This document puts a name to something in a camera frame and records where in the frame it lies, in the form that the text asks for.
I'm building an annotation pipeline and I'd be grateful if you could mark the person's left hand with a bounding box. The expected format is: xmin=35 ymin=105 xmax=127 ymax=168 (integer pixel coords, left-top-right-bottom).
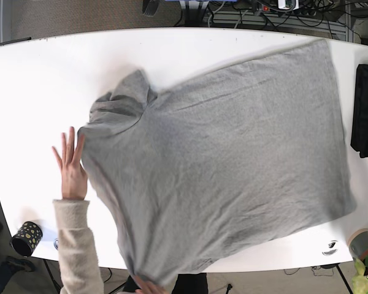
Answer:
xmin=52 ymin=126 xmax=88 ymax=201

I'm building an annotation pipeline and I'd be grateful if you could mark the person's right hand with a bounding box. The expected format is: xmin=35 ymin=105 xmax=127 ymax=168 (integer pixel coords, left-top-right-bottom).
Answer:
xmin=133 ymin=276 xmax=168 ymax=294

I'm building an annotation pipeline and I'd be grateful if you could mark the light grey T-shirt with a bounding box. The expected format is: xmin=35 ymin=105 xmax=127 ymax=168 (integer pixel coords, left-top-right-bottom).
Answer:
xmin=79 ymin=40 xmax=356 ymax=285

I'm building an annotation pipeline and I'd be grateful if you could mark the left beige sweater forearm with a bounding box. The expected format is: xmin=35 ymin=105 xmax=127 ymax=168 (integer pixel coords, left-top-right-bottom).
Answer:
xmin=53 ymin=200 xmax=104 ymax=293

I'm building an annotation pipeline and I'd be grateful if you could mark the black gold-dotted cup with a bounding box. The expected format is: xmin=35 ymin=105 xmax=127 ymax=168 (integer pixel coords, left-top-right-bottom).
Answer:
xmin=10 ymin=221 xmax=43 ymax=257

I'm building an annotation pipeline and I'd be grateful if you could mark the grey tape roll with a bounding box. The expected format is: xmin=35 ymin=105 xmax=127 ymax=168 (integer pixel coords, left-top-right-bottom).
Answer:
xmin=347 ymin=229 xmax=368 ymax=261

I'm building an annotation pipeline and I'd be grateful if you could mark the green potted plant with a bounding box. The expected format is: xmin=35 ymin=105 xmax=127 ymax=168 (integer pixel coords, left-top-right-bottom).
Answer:
xmin=351 ymin=256 xmax=368 ymax=294

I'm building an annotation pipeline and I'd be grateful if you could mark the right table cable grommet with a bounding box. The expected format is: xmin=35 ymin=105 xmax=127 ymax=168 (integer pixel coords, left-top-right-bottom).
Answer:
xmin=321 ymin=240 xmax=339 ymax=257

